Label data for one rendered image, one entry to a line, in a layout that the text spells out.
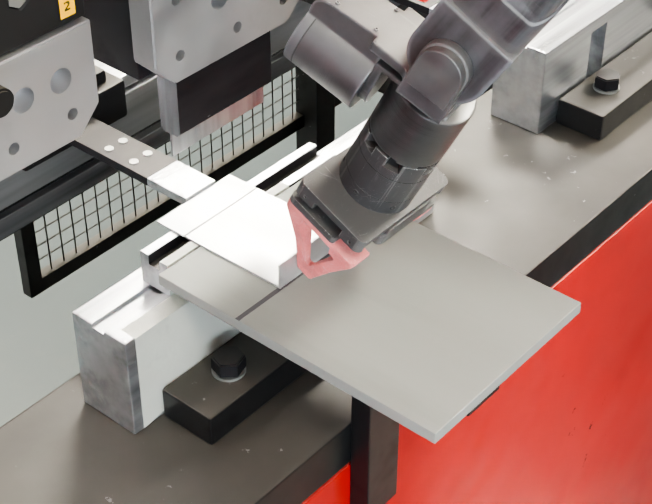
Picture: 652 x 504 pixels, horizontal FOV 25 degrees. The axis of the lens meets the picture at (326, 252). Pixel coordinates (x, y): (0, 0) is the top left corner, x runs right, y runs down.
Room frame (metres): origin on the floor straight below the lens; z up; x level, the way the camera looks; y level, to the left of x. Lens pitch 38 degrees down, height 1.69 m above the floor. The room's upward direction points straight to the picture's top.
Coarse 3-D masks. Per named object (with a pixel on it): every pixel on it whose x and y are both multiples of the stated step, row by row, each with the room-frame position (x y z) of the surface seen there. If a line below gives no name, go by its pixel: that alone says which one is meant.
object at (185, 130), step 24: (240, 48) 0.95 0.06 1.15; (264, 48) 0.97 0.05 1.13; (216, 72) 0.93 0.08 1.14; (240, 72) 0.95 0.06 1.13; (264, 72) 0.97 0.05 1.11; (168, 96) 0.90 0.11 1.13; (192, 96) 0.91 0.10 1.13; (216, 96) 0.93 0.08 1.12; (240, 96) 0.95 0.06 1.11; (168, 120) 0.90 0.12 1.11; (192, 120) 0.91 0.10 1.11; (216, 120) 0.94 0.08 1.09; (192, 144) 0.92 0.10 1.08
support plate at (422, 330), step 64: (192, 256) 0.88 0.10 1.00; (384, 256) 0.88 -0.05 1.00; (448, 256) 0.88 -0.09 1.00; (256, 320) 0.81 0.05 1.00; (320, 320) 0.81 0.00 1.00; (384, 320) 0.81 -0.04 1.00; (448, 320) 0.81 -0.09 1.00; (512, 320) 0.81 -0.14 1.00; (384, 384) 0.74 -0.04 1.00; (448, 384) 0.74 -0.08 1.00
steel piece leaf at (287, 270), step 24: (264, 192) 0.97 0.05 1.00; (216, 216) 0.93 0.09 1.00; (240, 216) 0.93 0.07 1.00; (264, 216) 0.93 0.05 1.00; (288, 216) 0.93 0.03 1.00; (192, 240) 0.90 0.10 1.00; (216, 240) 0.90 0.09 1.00; (240, 240) 0.90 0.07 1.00; (264, 240) 0.90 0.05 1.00; (288, 240) 0.90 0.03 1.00; (312, 240) 0.88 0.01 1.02; (240, 264) 0.87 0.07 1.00; (264, 264) 0.87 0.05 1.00; (288, 264) 0.85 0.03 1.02
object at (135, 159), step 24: (96, 72) 1.10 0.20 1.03; (120, 96) 1.10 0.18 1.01; (96, 120) 1.07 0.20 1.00; (72, 144) 1.04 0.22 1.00; (96, 144) 1.03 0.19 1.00; (120, 144) 1.03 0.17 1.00; (144, 144) 1.03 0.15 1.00; (24, 168) 1.02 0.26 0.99; (120, 168) 1.00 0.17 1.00; (144, 168) 1.00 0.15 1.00; (168, 168) 1.00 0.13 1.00; (192, 168) 1.00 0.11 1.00; (168, 192) 0.97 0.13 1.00; (192, 192) 0.96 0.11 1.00
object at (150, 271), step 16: (288, 160) 1.02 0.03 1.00; (304, 160) 1.03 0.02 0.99; (320, 160) 1.02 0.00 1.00; (256, 176) 0.99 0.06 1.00; (272, 176) 0.99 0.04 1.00; (288, 176) 1.01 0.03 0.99; (160, 240) 0.90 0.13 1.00; (176, 240) 0.91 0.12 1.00; (144, 256) 0.89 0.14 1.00; (160, 256) 0.90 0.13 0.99; (144, 272) 0.89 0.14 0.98; (160, 272) 0.88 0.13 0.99; (160, 288) 0.88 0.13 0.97
